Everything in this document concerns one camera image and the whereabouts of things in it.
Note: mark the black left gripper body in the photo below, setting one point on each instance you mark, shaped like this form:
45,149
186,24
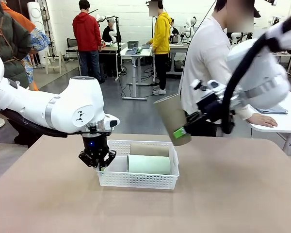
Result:
95,144

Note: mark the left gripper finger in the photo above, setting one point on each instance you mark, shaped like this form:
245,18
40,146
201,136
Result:
108,159
88,160

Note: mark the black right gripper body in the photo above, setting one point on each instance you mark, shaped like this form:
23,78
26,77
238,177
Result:
211,108

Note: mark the tall brown cup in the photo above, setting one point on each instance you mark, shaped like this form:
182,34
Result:
171,114
150,149

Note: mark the white perforated plastic basket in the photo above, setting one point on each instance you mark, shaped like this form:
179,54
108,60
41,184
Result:
135,180

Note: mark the pale green plastic cup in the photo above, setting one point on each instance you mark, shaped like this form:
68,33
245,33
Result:
148,165

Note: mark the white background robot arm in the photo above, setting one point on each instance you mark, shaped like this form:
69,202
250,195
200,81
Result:
189,29
101,18

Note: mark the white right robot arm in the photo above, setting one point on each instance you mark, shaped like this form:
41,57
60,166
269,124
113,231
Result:
262,72

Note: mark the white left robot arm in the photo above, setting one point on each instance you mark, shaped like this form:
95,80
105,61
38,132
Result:
70,109

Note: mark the person's right forearm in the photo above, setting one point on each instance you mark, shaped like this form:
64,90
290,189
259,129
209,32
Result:
243,113

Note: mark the grey plastic basket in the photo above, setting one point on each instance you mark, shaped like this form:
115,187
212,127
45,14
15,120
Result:
133,44

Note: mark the person's right hand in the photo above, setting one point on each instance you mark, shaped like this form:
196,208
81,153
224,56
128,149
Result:
264,120

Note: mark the person in white cardigan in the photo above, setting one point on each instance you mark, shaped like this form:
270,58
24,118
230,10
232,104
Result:
203,60

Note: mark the blue grey towel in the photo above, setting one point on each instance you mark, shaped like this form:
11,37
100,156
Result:
271,110

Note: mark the brown desk with robot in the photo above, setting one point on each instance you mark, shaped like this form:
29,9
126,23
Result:
177,46
110,47

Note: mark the white side table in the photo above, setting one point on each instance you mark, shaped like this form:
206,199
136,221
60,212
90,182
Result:
286,123

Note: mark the white standing desk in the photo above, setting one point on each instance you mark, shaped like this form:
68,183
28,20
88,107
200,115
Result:
135,57

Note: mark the person in yellow hoodie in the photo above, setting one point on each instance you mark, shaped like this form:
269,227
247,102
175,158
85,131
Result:
162,34

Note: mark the blue cloth on desk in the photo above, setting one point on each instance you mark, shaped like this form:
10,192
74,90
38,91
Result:
132,51

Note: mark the white wooden stepladder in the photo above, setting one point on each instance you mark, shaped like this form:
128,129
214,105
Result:
46,61

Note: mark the black mesh chair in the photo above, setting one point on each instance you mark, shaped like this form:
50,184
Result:
71,43

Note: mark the seated person in black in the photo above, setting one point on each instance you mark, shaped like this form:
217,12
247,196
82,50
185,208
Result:
109,32

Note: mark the person in red hoodie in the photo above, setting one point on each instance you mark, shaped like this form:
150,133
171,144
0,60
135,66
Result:
86,31

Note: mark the mannequin in blue patterned shirt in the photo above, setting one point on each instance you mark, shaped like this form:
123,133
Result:
38,40

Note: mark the mannequin in green jacket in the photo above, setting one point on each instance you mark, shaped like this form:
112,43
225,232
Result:
9,43

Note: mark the mannequin in orange jacket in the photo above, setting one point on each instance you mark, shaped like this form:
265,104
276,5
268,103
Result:
21,21

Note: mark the white tower fan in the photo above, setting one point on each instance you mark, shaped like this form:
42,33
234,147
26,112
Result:
35,14

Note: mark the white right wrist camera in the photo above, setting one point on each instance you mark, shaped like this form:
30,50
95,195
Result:
213,86

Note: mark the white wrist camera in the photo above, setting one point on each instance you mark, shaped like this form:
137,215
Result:
213,86
111,122

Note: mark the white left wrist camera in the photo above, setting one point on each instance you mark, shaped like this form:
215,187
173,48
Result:
111,122

